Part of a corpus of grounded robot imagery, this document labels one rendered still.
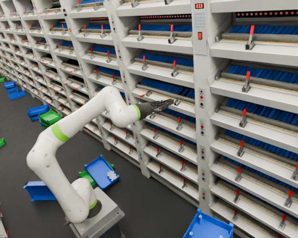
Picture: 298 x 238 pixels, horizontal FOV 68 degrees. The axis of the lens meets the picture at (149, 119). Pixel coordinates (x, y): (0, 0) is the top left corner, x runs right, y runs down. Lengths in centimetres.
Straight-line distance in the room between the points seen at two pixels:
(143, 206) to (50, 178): 103
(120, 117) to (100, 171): 132
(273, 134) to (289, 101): 19
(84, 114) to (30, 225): 138
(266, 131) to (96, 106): 84
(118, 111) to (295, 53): 76
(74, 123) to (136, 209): 108
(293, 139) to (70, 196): 112
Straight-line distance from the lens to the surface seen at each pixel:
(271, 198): 141
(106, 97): 114
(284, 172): 127
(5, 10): 421
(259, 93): 110
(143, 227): 193
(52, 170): 121
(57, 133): 126
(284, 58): 99
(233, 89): 114
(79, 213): 138
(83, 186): 149
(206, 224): 143
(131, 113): 111
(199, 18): 112
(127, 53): 165
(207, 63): 115
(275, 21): 116
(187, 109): 136
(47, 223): 227
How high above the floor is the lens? 159
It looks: 30 degrees down
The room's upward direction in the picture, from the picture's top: 9 degrees counter-clockwise
